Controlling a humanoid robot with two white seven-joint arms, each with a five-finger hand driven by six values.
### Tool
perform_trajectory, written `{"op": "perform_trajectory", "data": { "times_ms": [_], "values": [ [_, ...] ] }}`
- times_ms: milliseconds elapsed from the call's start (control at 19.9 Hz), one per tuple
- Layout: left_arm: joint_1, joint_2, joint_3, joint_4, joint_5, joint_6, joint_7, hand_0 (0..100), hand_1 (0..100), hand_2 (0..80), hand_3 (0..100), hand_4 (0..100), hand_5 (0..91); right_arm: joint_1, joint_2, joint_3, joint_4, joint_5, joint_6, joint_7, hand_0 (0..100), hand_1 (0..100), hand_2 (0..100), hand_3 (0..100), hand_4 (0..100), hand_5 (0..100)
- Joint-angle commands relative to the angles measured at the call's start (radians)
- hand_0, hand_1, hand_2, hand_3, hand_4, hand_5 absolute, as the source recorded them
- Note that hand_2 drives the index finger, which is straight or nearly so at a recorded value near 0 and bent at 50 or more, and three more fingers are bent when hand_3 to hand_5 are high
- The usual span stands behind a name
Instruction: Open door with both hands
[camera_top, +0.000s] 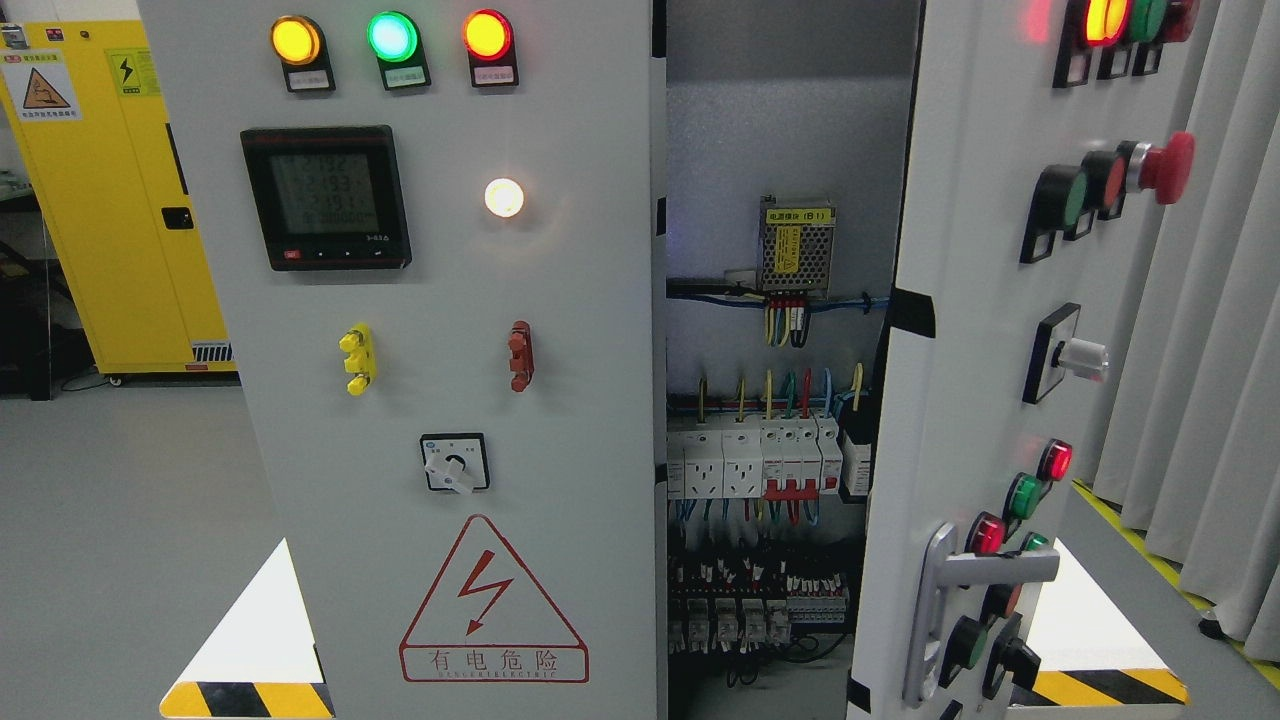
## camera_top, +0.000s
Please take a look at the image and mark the green indicator light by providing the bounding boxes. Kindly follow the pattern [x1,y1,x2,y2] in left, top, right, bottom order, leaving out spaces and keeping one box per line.
[366,10,431,91]

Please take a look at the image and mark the grey curtain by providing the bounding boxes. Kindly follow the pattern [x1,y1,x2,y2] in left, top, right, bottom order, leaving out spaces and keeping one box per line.
[1093,1,1279,662]

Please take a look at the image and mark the red terminal post block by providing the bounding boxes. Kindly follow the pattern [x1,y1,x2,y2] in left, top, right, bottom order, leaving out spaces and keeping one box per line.
[507,320,535,393]

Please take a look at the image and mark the grey cabinet door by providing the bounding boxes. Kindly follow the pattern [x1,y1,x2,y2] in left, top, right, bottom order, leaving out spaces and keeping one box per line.
[847,1,1199,719]
[140,1,663,719]

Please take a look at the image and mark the red emergency stop button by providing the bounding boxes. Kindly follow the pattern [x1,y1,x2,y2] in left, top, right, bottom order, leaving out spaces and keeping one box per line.
[1116,131,1196,206]

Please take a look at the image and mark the yellow indicator light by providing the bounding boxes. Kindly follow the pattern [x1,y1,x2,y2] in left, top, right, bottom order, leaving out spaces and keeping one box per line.
[270,15,335,94]

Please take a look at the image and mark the yellow terminal post block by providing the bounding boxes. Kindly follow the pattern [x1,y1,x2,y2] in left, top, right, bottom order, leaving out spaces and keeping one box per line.
[338,322,378,397]

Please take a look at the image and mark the white rotary selector switch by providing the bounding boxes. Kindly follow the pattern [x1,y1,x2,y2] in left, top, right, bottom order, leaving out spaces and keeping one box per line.
[420,432,492,495]

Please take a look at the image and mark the red indicator light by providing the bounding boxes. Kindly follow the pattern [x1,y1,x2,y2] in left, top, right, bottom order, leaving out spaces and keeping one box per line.
[461,8,518,88]

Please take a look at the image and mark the white glowing indicator light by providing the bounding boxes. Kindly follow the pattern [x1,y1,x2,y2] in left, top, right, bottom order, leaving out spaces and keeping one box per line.
[483,177,526,218]

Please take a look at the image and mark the yellow safety cabinet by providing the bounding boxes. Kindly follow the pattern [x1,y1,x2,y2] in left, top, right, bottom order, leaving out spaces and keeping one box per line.
[3,20,236,380]

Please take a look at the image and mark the silver door handle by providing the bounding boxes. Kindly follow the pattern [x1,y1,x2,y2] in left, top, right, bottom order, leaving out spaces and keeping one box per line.
[902,521,1060,708]

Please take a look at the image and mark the white circuit breaker row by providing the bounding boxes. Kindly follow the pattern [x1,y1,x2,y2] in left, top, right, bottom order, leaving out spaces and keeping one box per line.
[666,411,851,501]

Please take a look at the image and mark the metal mesh power supply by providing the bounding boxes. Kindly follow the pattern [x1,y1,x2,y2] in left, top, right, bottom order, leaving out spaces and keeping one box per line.
[758,195,837,299]

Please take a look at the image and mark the black relay terminal row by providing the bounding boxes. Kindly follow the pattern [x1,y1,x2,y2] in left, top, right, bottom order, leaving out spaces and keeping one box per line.
[666,544,855,655]

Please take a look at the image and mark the black digital power meter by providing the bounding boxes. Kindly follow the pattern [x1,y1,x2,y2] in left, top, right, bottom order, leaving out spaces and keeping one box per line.
[239,126,412,272]

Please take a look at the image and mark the black white surge protector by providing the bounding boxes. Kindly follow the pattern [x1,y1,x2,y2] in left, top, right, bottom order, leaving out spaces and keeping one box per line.
[840,430,874,503]

